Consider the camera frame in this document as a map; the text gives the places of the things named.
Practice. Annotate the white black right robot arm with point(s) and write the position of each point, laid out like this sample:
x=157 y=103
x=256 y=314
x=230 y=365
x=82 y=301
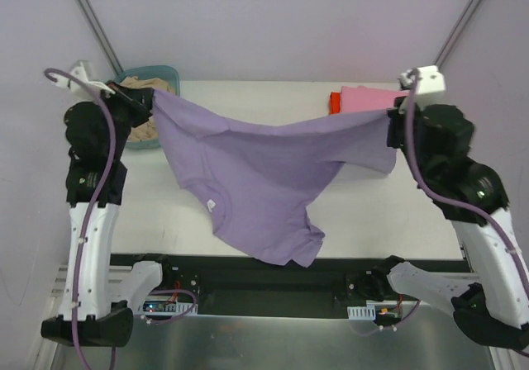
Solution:
x=492 y=311

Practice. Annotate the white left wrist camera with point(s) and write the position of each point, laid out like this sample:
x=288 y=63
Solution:
x=84 y=72

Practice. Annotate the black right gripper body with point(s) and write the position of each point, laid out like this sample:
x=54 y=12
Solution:
x=397 y=126

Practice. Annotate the left aluminium frame post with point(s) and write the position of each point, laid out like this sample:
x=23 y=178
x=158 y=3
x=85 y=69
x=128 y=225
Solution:
x=99 y=34

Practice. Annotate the aluminium front rail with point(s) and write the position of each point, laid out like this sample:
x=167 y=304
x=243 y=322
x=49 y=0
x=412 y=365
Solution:
x=114 y=279

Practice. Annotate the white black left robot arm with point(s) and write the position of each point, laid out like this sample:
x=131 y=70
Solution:
x=92 y=313

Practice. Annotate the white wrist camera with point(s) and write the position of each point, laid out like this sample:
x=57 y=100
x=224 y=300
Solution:
x=84 y=72
x=424 y=81

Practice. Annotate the purple t-shirt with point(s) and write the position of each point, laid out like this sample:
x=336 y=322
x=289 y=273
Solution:
x=256 y=181

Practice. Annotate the right aluminium frame post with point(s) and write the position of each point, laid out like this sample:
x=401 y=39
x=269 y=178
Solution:
x=467 y=15

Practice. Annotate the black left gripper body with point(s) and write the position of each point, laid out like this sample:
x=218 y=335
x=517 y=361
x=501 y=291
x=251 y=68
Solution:
x=135 y=101

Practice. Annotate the pink folded t-shirt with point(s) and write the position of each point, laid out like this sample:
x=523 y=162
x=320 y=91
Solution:
x=359 y=99

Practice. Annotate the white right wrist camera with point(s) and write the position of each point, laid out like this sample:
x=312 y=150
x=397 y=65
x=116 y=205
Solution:
x=424 y=81

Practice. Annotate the beige crumpled t-shirt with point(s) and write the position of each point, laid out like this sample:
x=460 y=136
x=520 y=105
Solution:
x=146 y=131

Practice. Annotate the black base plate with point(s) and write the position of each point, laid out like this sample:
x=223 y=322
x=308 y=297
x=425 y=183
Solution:
x=237 y=286

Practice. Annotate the teal plastic basket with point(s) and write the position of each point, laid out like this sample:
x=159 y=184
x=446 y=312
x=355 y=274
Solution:
x=164 y=72

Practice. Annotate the orange folded t-shirt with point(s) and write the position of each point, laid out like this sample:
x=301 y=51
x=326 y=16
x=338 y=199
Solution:
x=334 y=103

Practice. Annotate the aluminium frame post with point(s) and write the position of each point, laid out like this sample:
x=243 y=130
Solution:
x=467 y=15
x=99 y=34

